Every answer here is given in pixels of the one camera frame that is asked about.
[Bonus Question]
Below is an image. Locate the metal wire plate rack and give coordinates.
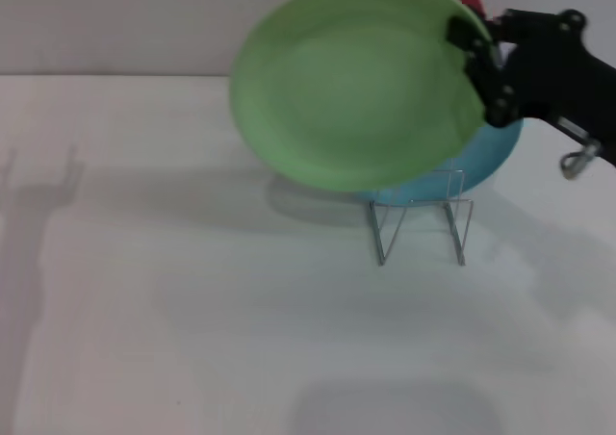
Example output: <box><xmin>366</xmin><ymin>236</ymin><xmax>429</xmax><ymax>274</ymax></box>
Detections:
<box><xmin>368</xmin><ymin>167</ymin><xmax>475</xmax><ymax>269</ymax></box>

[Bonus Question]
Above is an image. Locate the green round plate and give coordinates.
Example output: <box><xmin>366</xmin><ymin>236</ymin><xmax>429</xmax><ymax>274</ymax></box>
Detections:
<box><xmin>228</xmin><ymin>0</ymin><xmax>493</xmax><ymax>193</ymax></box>

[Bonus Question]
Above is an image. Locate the light blue round plate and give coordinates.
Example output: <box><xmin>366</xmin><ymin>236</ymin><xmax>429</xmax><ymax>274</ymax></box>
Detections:
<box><xmin>354</xmin><ymin>116</ymin><xmax>526</xmax><ymax>206</ymax></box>

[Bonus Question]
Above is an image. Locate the grey cable with metal plug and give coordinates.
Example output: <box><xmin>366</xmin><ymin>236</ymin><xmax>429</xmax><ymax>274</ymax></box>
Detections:
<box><xmin>555</xmin><ymin>116</ymin><xmax>603</xmax><ymax>183</ymax></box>

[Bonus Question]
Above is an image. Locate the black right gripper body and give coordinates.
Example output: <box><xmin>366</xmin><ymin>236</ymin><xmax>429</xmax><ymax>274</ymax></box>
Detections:
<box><xmin>500</xmin><ymin>8</ymin><xmax>616</xmax><ymax>167</ymax></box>

